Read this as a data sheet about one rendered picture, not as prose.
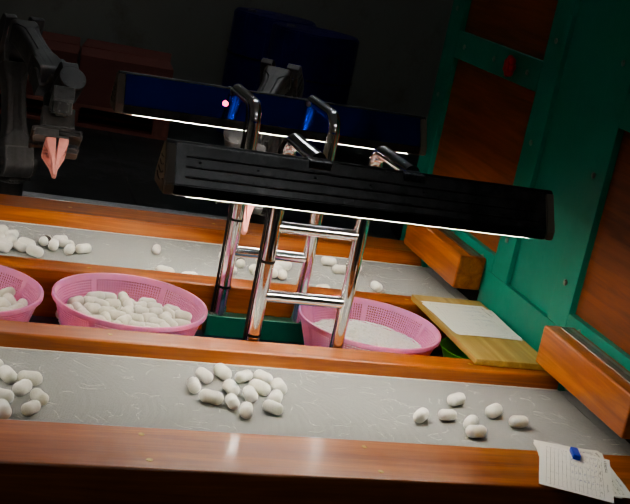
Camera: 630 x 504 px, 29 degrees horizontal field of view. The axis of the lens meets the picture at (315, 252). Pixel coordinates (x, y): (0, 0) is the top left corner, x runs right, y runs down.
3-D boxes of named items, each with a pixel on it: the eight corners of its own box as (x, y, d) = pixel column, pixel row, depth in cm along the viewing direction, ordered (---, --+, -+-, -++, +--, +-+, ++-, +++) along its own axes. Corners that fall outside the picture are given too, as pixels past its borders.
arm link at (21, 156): (34, 175, 272) (31, 34, 275) (5, 174, 269) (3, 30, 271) (24, 179, 278) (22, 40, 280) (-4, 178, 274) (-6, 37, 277)
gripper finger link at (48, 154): (80, 170, 242) (81, 132, 247) (44, 165, 240) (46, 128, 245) (75, 189, 247) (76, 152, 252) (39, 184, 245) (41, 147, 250)
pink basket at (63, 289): (18, 325, 210) (25, 274, 208) (151, 318, 227) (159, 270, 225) (88, 388, 191) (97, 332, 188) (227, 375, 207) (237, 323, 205)
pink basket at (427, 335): (260, 359, 218) (270, 310, 215) (334, 331, 240) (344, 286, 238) (388, 412, 205) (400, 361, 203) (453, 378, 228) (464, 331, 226)
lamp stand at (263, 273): (227, 381, 205) (275, 125, 193) (337, 389, 211) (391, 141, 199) (252, 431, 187) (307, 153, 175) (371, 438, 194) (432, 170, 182)
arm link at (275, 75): (266, 135, 254) (306, 54, 276) (225, 125, 256) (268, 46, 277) (264, 178, 263) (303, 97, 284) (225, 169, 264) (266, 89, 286)
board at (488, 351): (410, 299, 240) (411, 293, 240) (478, 306, 245) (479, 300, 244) (475, 365, 210) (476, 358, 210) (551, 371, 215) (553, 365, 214)
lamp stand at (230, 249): (186, 300, 241) (224, 80, 229) (281, 308, 247) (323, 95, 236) (203, 335, 224) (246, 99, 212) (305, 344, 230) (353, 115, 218)
